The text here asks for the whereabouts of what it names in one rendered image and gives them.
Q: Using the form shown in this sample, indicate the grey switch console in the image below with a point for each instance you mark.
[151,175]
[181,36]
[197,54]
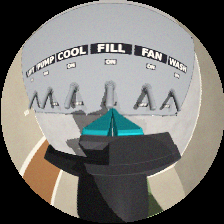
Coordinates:
[118,48]

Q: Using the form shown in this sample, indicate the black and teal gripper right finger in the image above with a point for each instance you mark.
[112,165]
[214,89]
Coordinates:
[124,127]

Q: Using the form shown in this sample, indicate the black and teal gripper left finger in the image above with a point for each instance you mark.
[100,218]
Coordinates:
[101,126]

